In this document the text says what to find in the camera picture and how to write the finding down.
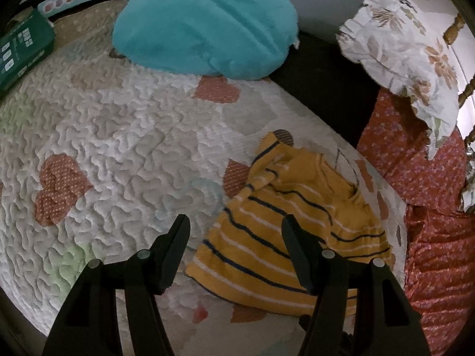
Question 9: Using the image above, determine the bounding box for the white quilted heart-print blanket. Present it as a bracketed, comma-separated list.
[0, 0, 409, 356]

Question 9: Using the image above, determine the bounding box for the grey cushion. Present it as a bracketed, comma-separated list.
[260, 0, 376, 44]

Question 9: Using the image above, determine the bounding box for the teal plush pillow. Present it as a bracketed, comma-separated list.
[112, 0, 300, 81]

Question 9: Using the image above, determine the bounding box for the silver foil sheet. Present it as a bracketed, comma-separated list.
[461, 147, 475, 214]

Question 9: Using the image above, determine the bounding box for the red floral cloth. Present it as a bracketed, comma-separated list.
[355, 89, 475, 356]

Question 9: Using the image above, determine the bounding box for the white leaf-print pillow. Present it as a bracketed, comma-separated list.
[336, 0, 467, 162]

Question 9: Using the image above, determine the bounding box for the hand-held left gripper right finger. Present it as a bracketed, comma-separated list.
[281, 214, 431, 356]

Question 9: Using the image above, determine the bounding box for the green cardboard box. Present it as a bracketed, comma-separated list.
[0, 8, 56, 99]

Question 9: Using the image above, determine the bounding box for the yellow striped sweater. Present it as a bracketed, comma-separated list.
[184, 132, 394, 317]

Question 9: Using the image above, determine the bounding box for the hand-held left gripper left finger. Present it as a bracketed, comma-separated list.
[42, 214, 191, 356]

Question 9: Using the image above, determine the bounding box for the dark cloth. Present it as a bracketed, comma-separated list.
[266, 30, 380, 150]

